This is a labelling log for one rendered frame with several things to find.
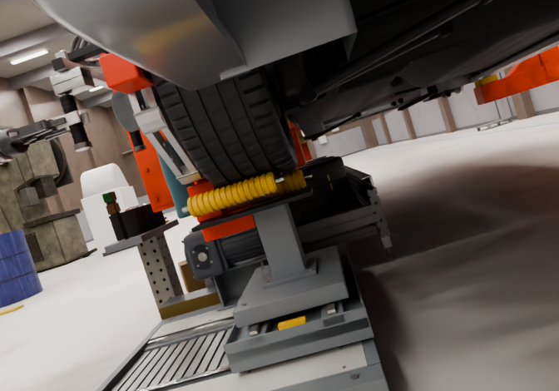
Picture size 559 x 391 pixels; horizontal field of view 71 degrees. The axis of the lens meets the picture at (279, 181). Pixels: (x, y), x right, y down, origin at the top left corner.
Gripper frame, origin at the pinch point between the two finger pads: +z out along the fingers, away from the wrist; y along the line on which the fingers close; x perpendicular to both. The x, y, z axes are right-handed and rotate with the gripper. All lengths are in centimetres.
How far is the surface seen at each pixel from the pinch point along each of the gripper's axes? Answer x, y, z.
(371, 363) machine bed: -75, 17, 56
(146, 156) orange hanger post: -7, -60, -9
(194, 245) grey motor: -47, -39, 6
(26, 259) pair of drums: -41, -319, -296
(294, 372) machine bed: -75, 12, 39
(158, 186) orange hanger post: -21, -60, -8
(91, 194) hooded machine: 26, -532, -322
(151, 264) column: -54, -73, -29
